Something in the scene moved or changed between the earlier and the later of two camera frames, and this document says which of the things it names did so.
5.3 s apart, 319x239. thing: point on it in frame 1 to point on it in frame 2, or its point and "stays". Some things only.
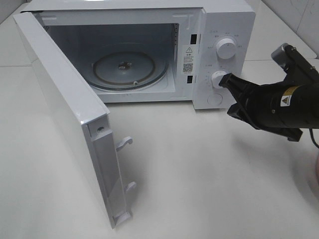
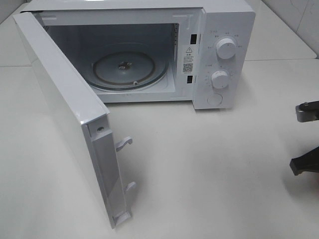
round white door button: [215, 99] stays
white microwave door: [84, 119] stays
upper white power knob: [226, 48] stays
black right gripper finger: [238, 112] to [308, 162]
